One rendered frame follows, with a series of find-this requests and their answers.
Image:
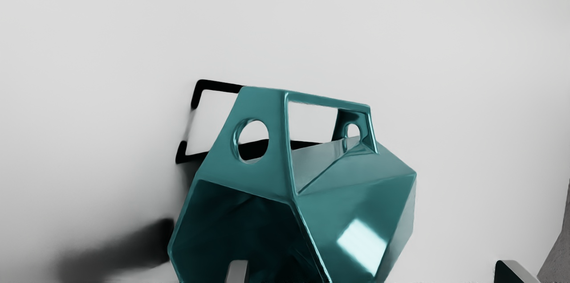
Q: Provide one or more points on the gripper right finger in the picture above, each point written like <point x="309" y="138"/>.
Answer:
<point x="512" y="274"/>

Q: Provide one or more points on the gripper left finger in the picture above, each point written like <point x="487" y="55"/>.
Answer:
<point x="236" y="272"/>

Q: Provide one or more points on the teal faceted mug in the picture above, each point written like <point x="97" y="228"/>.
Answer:
<point x="356" y="194"/>

